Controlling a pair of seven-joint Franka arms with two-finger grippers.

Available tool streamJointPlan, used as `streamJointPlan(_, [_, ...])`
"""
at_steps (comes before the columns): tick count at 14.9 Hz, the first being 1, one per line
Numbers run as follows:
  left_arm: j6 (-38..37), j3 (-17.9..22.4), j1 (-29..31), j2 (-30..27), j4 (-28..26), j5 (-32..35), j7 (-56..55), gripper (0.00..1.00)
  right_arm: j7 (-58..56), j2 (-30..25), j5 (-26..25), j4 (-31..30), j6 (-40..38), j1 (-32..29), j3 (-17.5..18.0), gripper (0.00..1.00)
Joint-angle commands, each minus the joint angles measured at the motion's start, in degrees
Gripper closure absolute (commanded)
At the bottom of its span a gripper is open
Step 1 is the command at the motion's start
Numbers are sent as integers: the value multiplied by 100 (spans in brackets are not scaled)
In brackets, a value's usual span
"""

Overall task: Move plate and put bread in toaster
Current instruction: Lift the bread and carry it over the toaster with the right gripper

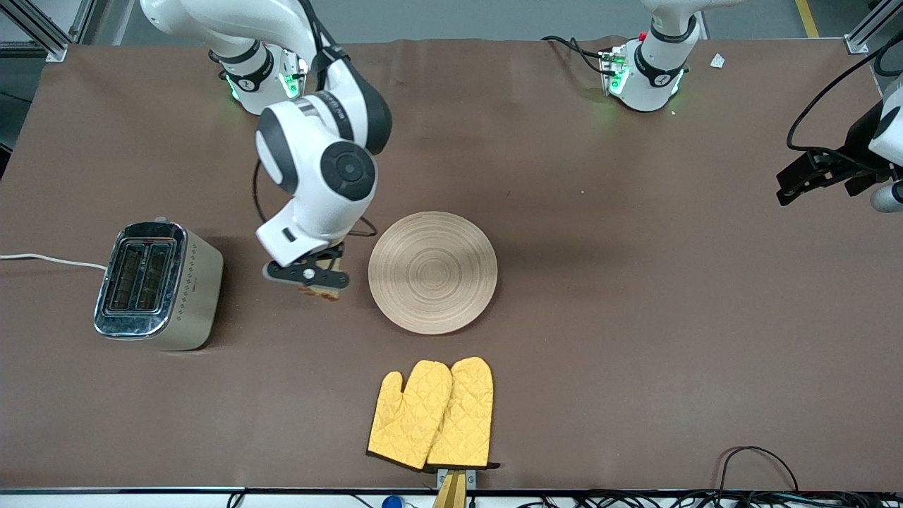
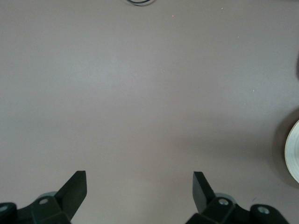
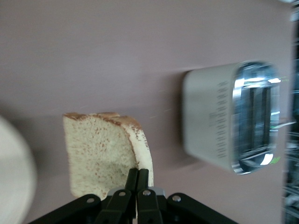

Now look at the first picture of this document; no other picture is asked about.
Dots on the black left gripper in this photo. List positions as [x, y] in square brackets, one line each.
[858, 139]

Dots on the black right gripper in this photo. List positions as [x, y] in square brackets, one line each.
[334, 252]

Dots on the slice of toast bread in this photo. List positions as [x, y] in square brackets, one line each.
[321, 293]

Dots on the round bamboo plate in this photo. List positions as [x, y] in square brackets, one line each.
[432, 271]

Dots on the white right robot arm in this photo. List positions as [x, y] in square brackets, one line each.
[317, 141]

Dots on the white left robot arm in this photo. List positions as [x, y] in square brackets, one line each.
[649, 77]

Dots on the beige chrome two-slot toaster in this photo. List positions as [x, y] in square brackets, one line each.
[197, 296]

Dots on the small white paper scrap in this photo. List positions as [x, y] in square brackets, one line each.
[717, 61]

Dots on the yellow quilted mitt with thumb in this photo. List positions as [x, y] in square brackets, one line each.
[409, 416]

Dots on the yellow quilted oven mitt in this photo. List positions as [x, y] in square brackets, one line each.
[469, 409]

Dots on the brown table cover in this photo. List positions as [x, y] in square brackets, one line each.
[600, 282]

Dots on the small blue round object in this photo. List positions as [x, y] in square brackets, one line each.
[391, 502]

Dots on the aluminium frame profile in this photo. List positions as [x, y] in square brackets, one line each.
[857, 39]
[53, 49]

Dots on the front camera mount post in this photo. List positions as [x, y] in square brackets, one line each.
[451, 494]

